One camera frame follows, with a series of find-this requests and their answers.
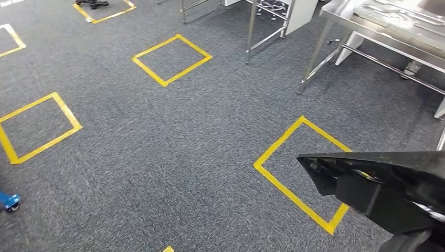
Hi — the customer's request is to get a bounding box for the yellow floor tape square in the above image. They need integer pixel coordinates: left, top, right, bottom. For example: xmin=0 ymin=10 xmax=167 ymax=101
xmin=0 ymin=92 xmax=83 ymax=165

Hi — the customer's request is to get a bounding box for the black plastic frame part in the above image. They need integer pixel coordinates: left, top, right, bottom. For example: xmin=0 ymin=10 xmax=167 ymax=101
xmin=296 ymin=150 xmax=445 ymax=235

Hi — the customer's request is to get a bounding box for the black stand base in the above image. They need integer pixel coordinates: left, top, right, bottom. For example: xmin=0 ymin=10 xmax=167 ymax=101
xmin=75 ymin=0 xmax=110 ymax=10

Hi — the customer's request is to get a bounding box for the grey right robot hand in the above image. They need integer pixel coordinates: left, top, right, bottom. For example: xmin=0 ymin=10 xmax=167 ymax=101
xmin=380 ymin=228 xmax=433 ymax=252

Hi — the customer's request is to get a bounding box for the chrome chair base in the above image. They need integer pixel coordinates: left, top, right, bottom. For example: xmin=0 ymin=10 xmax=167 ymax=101
xmin=256 ymin=0 xmax=290 ymax=17

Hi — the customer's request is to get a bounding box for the grey metal fixture plate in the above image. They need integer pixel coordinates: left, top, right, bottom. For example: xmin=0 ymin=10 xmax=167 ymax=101
xmin=353 ymin=0 xmax=445 ymax=36

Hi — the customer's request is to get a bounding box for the blue wheeled shelf rack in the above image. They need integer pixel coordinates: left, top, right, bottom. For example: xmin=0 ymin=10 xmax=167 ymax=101
xmin=0 ymin=190 xmax=22 ymax=213

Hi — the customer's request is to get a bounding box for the stainless steel workbench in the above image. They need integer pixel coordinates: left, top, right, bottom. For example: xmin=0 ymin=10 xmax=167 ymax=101
xmin=296 ymin=0 xmax=445 ymax=151

